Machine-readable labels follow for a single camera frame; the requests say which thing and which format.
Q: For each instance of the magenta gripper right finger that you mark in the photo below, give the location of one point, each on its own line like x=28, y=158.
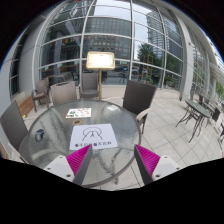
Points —
x=153, y=167

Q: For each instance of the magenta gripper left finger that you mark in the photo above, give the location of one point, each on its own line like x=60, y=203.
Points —
x=72, y=167

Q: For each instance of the white printed paper sheet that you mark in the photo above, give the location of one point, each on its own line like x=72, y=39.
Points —
x=100, y=136

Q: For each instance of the round glass patio table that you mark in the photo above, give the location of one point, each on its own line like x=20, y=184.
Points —
x=105, y=164

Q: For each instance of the colourful menu card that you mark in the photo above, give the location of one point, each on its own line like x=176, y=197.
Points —
x=79, y=113

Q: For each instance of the grey wicker chair right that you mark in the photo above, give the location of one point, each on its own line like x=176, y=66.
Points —
x=137, y=100

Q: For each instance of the grey wicker chair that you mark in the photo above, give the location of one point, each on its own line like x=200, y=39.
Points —
x=63, y=92
x=137, y=100
x=14, y=128

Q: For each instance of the grey wicker chair far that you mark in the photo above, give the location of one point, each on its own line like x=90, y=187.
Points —
x=63, y=92

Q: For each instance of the grey wicker chair background centre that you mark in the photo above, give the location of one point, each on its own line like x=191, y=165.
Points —
x=89, y=85

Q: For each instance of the grey wicker chair background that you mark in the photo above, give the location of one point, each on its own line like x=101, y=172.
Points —
x=89, y=85
x=41, y=92

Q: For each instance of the grey wicker chair left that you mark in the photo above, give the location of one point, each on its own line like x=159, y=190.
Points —
x=14, y=128

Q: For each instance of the wooden bench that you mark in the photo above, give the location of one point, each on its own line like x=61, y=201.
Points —
x=25, y=106

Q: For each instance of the grey wicker chair background left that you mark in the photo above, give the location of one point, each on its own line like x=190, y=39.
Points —
x=41, y=92

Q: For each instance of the dark chair far right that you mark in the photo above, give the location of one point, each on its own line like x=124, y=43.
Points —
x=215, y=117

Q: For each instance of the wooden menu stand sign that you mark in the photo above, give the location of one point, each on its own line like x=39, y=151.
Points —
x=100, y=61

